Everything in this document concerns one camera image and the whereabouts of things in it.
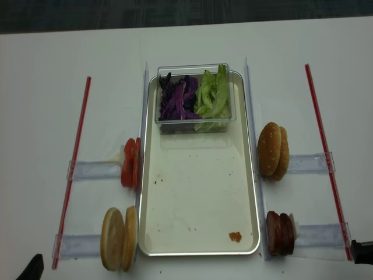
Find right red rail strip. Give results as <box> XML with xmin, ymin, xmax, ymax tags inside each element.
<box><xmin>304</xmin><ymin>64</ymin><xmax>352</xmax><ymax>261</ymax></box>

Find rear brown meat patty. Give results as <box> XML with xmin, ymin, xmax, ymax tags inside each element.
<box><xmin>287</xmin><ymin>215</ymin><xmax>295</xmax><ymax>255</ymax></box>

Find cream rectangular metal tray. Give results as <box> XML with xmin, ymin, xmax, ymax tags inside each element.
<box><xmin>138</xmin><ymin>72</ymin><xmax>261</xmax><ymax>257</ymax></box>

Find upper right clear holder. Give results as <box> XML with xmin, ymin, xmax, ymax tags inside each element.
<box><xmin>287</xmin><ymin>152</ymin><xmax>335</xmax><ymax>174</ymax></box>

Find rear sesame top bun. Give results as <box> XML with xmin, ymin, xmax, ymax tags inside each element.
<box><xmin>272</xmin><ymin>127</ymin><xmax>290</xmax><ymax>181</ymax></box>

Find white pusher block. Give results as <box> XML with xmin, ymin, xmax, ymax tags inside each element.
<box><xmin>289</xmin><ymin>213</ymin><xmax>299</xmax><ymax>240</ymax></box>
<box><xmin>118</xmin><ymin>145</ymin><xmax>126</xmax><ymax>166</ymax></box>

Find clear holder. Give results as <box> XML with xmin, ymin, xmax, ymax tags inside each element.
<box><xmin>295</xmin><ymin>223</ymin><xmax>349</xmax><ymax>248</ymax></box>
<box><xmin>287</xmin><ymin>152</ymin><xmax>335</xmax><ymax>174</ymax></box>
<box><xmin>66</xmin><ymin>161</ymin><xmax>121</xmax><ymax>181</ymax></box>
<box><xmin>52</xmin><ymin>234</ymin><xmax>101</xmax><ymax>260</ymax></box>

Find white pusher block right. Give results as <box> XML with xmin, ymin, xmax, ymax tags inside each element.
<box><xmin>289</xmin><ymin>213</ymin><xmax>299</xmax><ymax>240</ymax></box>

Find orange food scrap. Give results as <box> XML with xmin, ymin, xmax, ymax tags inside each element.
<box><xmin>228</xmin><ymin>232</ymin><xmax>242</xmax><ymax>243</ymax></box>

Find middle brown meat patty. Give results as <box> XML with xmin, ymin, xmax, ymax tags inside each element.
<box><xmin>280</xmin><ymin>213</ymin><xmax>288</xmax><ymax>256</ymax></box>

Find lower right clear holder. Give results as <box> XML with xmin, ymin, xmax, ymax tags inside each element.
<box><xmin>295</xmin><ymin>223</ymin><xmax>349</xmax><ymax>248</ymax></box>

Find upper left clear holder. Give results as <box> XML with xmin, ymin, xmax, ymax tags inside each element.
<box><xmin>66</xmin><ymin>161</ymin><xmax>121</xmax><ymax>181</ymax></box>

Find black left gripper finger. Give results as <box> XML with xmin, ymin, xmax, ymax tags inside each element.
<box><xmin>16</xmin><ymin>254</ymin><xmax>44</xmax><ymax>280</ymax></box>

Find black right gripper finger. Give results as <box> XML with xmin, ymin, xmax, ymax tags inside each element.
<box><xmin>350</xmin><ymin>240</ymin><xmax>373</xmax><ymax>265</ymax></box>

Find white pusher block left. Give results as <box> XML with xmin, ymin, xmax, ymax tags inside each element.
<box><xmin>118</xmin><ymin>145</ymin><xmax>126</xmax><ymax>166</ymax></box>

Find purple cabbage leaves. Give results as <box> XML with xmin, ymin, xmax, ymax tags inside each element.
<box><xmin>158</xmin><ymin>72</ymin><xmax>201</xmax><ymax>121</ymax></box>

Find bun slice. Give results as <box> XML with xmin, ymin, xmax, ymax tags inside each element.
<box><xmin>122</xmin><ymin>205</ymin><xmax>138</xmax><ymax>272</ymax></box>
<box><xmin>100</xmin><ymin>207</ymin><xmax>125</xmax><ymax>271</ymax></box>

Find inner red tomato slice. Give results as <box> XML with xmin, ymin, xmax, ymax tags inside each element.
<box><xmin>132</xmin><ymin>137</ymin><xmax>141</xmax><ymax>189</ymax></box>

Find green lettuce leaves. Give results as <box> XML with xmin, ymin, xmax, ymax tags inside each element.
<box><xmin>194</xmin><ymin>64</ymin><xmax>231</xmax><ymax>132</ymax></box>

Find lower left clear holder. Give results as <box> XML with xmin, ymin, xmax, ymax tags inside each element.
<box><xmin>52</xmin><ymin>234</ymin><xmax>101</xmax><ymax>260</ymax></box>

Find left red rail strip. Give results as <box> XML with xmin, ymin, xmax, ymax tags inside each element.
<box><xmin>51</xmin><ymin>76</ymin><xmax>92</xmax><ymax>270</ymax></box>

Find red rail strip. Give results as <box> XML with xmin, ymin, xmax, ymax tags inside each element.
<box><xmin>304</xmin><ymin>64</ymin><xmax>352</xmax><ymax>261</ymax></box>
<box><xmin>51</xmin><ymin>76</ymin><xmax>92</xmax><ymax>270</ymax></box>

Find clear plastic salad box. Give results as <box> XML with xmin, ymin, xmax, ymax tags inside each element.
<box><xmin>154</xmin><ymin>63</ymin><xmax>236</xmax><ymax>134</ymax></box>

